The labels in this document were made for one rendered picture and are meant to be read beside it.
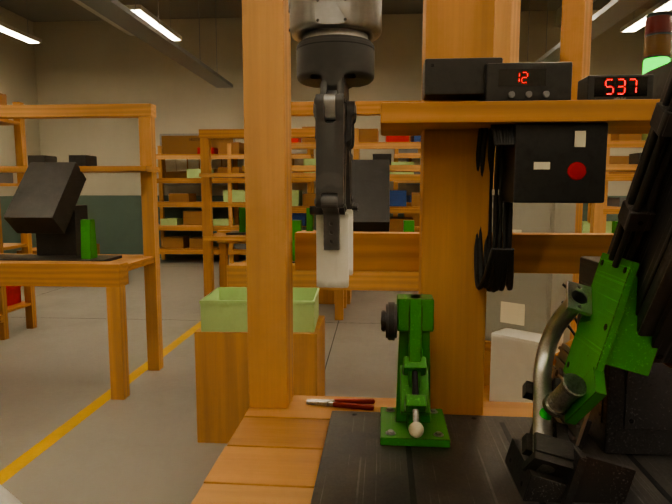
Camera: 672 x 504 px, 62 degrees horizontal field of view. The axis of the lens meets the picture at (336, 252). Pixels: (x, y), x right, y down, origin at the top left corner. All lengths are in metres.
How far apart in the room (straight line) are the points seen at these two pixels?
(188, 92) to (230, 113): 0.91
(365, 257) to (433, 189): 0.23
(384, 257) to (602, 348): 0.57
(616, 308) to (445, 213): 0.45
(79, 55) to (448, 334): 11.72
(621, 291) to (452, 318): 0.44
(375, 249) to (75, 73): 11.49
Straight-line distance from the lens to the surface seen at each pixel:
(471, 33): 1.26
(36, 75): 12.96
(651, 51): 1.38
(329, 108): 0.50
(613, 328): 0.92
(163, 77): 11.84
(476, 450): 1.12
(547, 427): 1.00
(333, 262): 0.52
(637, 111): 1.19
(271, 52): 1.27
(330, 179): 0.49
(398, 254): 1.31
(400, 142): 7.82
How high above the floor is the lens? 1.38
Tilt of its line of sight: 6 degrees down
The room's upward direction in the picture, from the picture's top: straight up
